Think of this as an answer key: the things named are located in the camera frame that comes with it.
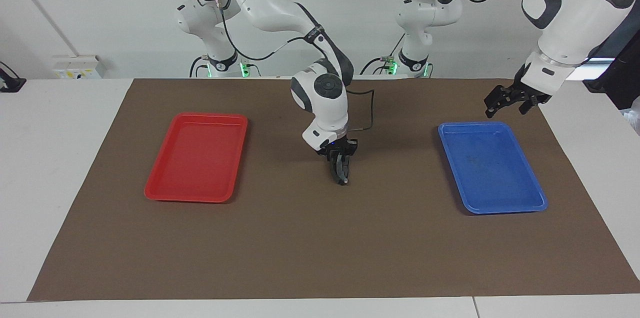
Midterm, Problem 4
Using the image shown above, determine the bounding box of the long curved brake pad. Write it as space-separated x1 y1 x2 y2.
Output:
332 154 350 187

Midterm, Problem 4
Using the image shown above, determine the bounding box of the blue plastic tray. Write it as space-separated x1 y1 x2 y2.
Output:
438 121 549 215

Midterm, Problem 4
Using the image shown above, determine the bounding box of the brown table mat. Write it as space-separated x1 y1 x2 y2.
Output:
26 78 640 302

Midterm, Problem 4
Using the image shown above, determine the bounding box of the black equipment stand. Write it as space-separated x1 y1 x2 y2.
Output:
582 23 640 111

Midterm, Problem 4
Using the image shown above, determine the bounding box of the clear plastic bag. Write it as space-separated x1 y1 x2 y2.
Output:
622 97 640 137

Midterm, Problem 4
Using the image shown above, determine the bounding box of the red plastic tray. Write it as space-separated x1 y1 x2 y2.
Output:
144 112 249 204

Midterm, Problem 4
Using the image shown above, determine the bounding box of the white power socket box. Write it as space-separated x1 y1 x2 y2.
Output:
52 55 108 80

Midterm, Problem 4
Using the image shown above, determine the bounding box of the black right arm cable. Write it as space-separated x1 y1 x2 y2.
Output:
195 0 376 133

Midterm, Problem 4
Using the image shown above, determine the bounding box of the black left base cable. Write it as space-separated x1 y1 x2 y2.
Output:
360 33 407 77

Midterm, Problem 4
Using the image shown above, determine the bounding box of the black base cable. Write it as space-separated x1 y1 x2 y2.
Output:
360 33 407 77
188 55 262 78

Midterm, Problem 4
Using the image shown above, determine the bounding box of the black right base cable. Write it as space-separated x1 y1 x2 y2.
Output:
188 55 262 78

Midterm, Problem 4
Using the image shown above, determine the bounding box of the black clamp mount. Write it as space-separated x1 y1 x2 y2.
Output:
0 61 27 94

